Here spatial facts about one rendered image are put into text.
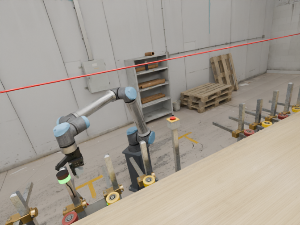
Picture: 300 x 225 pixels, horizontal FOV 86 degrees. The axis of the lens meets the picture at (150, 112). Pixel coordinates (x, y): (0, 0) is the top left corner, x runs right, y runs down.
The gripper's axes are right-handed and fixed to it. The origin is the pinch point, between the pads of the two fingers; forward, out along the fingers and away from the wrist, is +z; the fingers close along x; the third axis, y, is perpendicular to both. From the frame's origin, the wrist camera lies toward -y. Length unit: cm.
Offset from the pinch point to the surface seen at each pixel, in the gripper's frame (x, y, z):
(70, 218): -19.7, -6.9, 10.6
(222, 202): -56, 69, 11
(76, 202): -9.6, -3.7, 10.5
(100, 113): 262, 46, 50
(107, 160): -9.6, 21.0, -9.9
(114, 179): -9.6, 21.6, 6.2
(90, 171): 144, -3, 101
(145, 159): -9.6, 45.9, 1.6
